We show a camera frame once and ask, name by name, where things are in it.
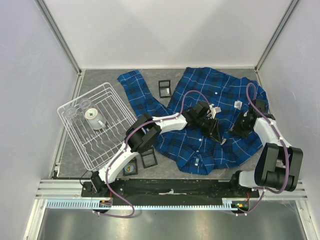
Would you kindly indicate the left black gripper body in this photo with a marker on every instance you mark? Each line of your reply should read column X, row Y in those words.
column 206, row 126

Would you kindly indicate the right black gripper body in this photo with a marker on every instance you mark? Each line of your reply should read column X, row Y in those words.
column 241, row 128

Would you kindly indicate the blue plaid shirt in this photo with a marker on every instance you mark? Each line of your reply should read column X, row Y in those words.
column 192, row 152

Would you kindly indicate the light blue round brooch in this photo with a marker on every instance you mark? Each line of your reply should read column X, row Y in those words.
column 129, row 168

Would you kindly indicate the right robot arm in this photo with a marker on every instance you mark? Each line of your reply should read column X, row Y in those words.
column 279, row 164

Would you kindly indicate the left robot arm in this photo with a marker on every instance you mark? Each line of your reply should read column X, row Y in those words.
column 144, row 132

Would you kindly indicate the white ceramic mug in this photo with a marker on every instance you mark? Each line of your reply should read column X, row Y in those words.
column 95, row 119

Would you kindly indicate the clear glass right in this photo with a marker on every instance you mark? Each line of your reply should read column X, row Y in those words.
column 85, row 104

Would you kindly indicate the clear glass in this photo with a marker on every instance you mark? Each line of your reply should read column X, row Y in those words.
column 72, row 115
column 85, row 104

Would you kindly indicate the clear glass left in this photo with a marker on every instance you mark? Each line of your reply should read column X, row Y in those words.
column 72, row 115

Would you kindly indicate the black frame at back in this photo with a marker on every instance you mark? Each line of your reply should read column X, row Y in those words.
column 164, row 88

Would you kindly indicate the black frame front middle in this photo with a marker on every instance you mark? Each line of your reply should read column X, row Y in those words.
column 148, row 158

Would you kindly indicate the black frame near rack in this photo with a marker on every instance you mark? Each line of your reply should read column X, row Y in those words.
column 134, row 172

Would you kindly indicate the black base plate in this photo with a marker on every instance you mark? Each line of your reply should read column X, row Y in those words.
column 198, row 190

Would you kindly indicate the white wire dish rack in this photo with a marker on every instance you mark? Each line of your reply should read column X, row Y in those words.
column 97, row 147

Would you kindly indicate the right aluminium frame post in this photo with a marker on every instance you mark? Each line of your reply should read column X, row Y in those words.
column 293, row 4

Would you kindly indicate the aluminium frame post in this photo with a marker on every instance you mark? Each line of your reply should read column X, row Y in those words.
column 293, row 4
column 43, row 7

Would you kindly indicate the light blue cable duct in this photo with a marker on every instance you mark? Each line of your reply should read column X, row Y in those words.
column 101, row 204

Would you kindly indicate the left aluminium frame post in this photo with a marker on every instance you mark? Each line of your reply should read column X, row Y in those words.
column 43, row 7

